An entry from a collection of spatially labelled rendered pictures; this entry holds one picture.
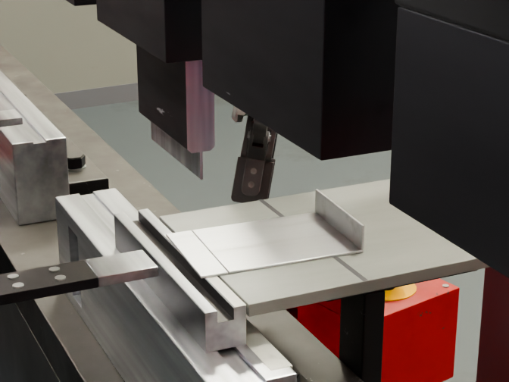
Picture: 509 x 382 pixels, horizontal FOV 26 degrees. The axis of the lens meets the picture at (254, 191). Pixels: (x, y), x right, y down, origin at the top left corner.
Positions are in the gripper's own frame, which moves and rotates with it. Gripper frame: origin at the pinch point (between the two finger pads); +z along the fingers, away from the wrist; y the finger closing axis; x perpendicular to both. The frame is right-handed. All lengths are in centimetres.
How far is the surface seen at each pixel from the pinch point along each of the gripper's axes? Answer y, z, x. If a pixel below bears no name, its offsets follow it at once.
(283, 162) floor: -312, 14, -1
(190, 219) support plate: 11.1, 3.1, -4.1
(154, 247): 16.7, 5.1, -6.1
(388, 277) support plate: 20.9, 3.5, 11.5
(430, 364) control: -28.5, 19.7, 23.3
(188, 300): 24.4, 7.1, -2.2
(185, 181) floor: -291, 26, -34
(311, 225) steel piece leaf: 12.4, 1.7, 5.6
